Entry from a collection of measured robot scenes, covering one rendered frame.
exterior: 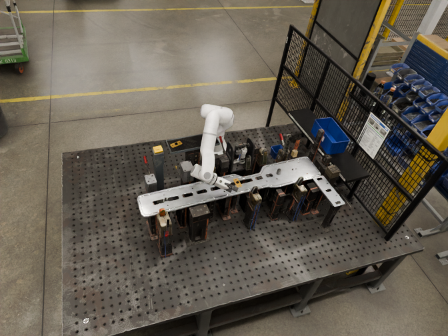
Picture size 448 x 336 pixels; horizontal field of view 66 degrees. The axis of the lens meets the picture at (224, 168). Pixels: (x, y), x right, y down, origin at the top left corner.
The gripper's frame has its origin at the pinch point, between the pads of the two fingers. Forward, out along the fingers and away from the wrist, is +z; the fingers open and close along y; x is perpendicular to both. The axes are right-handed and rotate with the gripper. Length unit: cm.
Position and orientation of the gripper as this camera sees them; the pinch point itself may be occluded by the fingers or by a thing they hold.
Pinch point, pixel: (233, 189)
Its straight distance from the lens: 232.9
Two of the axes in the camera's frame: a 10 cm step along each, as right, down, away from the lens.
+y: -4.1, 1.1, 9.0
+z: 8.3, 4.4, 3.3
